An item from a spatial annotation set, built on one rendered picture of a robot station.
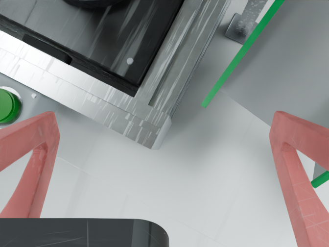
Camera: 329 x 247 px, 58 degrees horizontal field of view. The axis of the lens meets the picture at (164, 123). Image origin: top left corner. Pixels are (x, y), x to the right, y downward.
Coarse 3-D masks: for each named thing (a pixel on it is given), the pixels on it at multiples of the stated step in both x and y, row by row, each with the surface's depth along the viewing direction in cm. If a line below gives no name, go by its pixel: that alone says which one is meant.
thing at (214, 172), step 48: (240, 0) 46; (240, 48) 45; (192, 96) 45; (96, 144) 45; (192, 144) 44; (240, 144) 44; (144, 192) 44; (192, 192) 44; (240, 192) 43; (240, 240) 43; (288, 240) 42
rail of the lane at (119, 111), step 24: (0, 48) 37; (24, 48) 36; (48, 48) 35; (24, 72) 36; (48, 72) 36; (72, 72) 36; (48, 96) 36; (72, 96) 35; (96, 96) 35; (120, 96) 35; (96, 120) 35; (120, 120) 35; (144, 120) 35; (168, 120) 35; (144, 144) 34
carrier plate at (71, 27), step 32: (0, 0) 36; (32, 0) 36; (128, 0) 35; (160, 0) 35; (32, 32) 36; (64, 32) 35; (96, 32) 35; (128, 32) 35; (160, 32) 34; (96, 64) 35; (128, 64) 34
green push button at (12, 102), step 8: (0, 88) 35; (0, 96) 35; (8, 96) 34; (0, 104) 34; (8, 104) 34; (16, 104) 35; (0, 112) 34; (8, 112) 34; (16, 112) 35; (0, 120) 34; (8, 120) 35
